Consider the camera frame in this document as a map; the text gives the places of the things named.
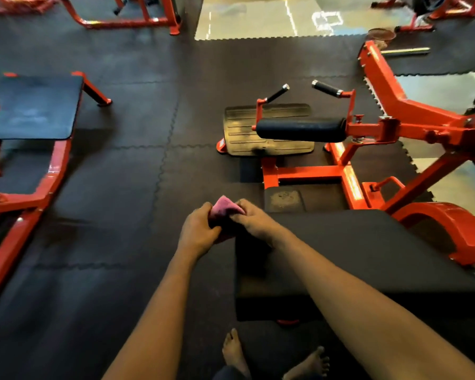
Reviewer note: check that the person's right hand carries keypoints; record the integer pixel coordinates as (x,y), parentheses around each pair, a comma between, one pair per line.
(259,223)

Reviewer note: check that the person's left hand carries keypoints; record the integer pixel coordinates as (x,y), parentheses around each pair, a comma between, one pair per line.
(194,235)

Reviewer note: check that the person's right thumb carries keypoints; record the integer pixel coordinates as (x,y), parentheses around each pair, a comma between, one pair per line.
(239,219)

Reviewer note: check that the person's left thumb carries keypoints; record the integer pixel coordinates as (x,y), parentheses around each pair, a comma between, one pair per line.
(206,211)

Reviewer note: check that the pink cleaning cloth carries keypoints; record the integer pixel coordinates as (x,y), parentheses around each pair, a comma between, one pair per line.
(223,207)

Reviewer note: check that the person's right forearm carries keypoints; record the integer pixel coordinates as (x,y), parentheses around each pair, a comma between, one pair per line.
(360,308)

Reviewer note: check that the person's left forearm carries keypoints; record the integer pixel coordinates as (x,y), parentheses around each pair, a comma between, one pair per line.
(158,324)

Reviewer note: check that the black ribbed foot plate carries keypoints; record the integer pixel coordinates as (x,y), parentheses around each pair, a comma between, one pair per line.
(241,130)

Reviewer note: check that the black knee pad roller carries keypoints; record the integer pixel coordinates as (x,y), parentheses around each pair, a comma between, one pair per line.
(301,129)

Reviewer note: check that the black padded machine seat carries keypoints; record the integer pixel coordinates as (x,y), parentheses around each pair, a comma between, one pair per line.
(364,257)

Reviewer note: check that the person's left foot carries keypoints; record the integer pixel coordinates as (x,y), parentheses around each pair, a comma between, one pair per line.
(234,352)

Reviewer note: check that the person's foot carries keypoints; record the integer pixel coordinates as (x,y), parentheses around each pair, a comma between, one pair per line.
(308,366)
(234,352)

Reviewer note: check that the person's right foot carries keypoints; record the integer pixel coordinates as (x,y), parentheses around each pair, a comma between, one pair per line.
(308,366)

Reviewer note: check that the black flat machine pad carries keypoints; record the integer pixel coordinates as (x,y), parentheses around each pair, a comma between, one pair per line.
(33,106)

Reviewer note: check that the brown weight plate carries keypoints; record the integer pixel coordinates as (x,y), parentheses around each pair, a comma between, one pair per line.
(380,36)

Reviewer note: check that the chrome metal bar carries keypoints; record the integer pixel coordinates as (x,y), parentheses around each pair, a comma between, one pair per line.
(405,51)

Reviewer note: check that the black round weight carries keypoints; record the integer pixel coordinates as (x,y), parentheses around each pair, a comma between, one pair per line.
(427,3)

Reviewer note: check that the red gym machine frame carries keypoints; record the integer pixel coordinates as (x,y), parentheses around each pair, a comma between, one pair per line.
(43,189)

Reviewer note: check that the red calf raise machine frame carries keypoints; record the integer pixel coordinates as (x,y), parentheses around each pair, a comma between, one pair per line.
(399,126)

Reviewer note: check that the red gym equipment frame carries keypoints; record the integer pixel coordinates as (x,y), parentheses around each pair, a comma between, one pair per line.
(142,22)

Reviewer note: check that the red weight machine frame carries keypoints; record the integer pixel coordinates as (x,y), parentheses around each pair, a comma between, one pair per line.
(455,7)

